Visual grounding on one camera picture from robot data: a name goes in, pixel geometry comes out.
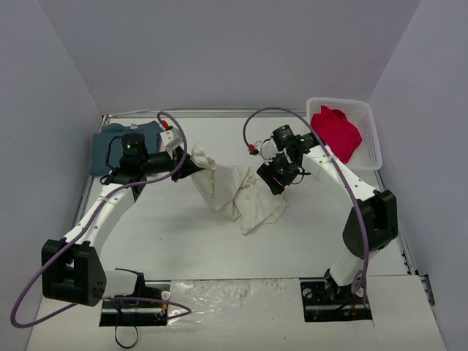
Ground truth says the white t shirt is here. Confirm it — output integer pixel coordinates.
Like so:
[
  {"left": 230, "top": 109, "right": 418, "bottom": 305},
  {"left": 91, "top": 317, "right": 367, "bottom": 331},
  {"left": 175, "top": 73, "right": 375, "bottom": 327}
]
[{"left": 191, "top": 143, "right": 290, "bottom": 235}]

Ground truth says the purple cable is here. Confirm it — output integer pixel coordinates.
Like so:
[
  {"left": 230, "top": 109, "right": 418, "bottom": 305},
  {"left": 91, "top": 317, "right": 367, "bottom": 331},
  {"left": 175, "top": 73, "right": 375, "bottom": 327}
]
[
  {"left": 10, "top": 111, "right": 192, "bottom": 329},
  {"left": 243, "top": 107, "right": 369, "bottom": 293}
]

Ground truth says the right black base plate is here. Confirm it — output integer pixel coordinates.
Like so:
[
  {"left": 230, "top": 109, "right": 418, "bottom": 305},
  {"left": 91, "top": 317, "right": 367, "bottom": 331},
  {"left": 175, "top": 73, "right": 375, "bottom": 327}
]
[{"left": 300, "top": 279, "right": 372, "bottom": 322}]

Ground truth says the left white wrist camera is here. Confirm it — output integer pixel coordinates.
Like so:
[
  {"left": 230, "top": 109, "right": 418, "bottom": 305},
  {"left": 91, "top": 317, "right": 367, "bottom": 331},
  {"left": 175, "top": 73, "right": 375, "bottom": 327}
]
[{"left": 159, "top": 128, "right": 183, "bottom": 151}]

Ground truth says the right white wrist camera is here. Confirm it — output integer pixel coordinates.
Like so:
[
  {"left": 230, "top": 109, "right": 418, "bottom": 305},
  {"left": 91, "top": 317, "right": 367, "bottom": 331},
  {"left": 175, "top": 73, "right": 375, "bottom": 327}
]
[{"left": 248, "top": 138, "right": 276, "bottom": 160}]

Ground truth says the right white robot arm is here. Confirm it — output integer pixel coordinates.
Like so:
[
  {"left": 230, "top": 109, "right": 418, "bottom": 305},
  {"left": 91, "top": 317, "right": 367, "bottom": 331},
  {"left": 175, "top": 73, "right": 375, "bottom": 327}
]
[{"left": 250, "top": 125, "right": 398, "bottom": 302}]

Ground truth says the white plastic basket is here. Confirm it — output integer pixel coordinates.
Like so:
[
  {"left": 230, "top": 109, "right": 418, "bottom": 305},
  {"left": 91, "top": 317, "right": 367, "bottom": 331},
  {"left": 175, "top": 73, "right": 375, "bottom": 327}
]
[{"left": 306, "top": 97, "right": 382, "bottom": 171}]

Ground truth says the red t shirt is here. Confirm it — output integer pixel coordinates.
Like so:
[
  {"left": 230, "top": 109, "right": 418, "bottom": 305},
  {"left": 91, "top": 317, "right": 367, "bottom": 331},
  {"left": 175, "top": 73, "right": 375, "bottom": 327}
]
[{"left": 311, "top": 105, "right": 363, "bottom": 164}]

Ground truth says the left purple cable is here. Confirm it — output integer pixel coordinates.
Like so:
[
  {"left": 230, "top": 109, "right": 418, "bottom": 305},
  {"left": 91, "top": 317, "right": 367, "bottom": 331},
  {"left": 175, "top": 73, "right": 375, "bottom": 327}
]
[{"left": 10, "top": 111, "right": 192, "bottom": 329}]

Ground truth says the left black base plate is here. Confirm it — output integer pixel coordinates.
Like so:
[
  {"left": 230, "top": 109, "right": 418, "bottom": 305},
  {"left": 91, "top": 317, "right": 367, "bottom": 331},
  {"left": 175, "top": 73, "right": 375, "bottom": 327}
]
[{"left": 99, "top": 281, "right": 170, "bottom": 327}]

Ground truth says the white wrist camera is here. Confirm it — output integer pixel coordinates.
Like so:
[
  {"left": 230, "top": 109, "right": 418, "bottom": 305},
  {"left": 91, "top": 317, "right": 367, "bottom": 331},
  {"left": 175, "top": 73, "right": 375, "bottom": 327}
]
[
  {"left": 248, "top": 138, "right": 276, "bottom": 160},
  {"left": 159, "top": 128, "right": 183, "bottom": 151}
]

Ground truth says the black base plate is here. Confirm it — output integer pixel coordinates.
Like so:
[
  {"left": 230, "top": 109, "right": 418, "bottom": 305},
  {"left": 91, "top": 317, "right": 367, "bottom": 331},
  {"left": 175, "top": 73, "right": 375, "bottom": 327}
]
[
  {"left": 300, "top": 279, "right": 372, "bottom": 322},
  {"left": 99, "top": 281, "right": 170, "bottom": 327}
]

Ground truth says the folded teal t shirt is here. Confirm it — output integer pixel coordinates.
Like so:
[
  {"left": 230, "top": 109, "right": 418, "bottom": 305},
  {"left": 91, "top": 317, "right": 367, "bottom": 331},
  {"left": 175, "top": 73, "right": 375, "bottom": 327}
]
[{"left": 89, "top": 121, "right": 163, "bottom": 177}]

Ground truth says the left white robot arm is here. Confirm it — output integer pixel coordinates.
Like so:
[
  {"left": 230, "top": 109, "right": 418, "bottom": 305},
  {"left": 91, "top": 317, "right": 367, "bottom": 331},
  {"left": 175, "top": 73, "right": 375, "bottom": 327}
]
[{"left": 40, "top": 127, "right": 199, "bottom": 306}]

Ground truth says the aluminium table rail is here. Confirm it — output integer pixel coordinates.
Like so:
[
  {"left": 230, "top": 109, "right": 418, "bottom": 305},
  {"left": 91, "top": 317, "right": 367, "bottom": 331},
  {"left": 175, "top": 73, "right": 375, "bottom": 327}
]
[{"left": 101, "top": 107, "right": 310, "bottom": 118}]

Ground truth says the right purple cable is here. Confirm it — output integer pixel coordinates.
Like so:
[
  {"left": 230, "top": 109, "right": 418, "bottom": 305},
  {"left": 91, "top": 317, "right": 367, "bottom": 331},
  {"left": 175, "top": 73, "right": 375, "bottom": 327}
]
[{"left": 243, "top": 107, "right": 369, "bottom": 293}]

